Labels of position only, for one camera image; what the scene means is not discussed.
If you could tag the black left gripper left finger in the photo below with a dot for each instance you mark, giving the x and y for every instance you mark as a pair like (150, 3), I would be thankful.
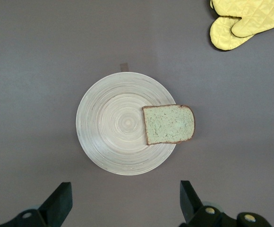
(56, 205)

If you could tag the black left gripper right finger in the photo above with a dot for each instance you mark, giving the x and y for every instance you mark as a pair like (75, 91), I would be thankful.
(189, 203)

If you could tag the slice of brown-crust bread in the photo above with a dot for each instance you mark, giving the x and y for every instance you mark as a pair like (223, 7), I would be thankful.
(168, 125)

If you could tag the round wooden plate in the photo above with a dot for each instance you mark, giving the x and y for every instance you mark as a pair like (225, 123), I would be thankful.
(113, 123)

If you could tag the small brown tape patch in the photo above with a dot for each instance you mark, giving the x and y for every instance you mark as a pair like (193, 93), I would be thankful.
(123, 67)

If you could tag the yellow quilted oven mitt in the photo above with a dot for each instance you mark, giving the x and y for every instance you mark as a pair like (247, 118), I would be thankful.
(222, 35)
(264, 14)

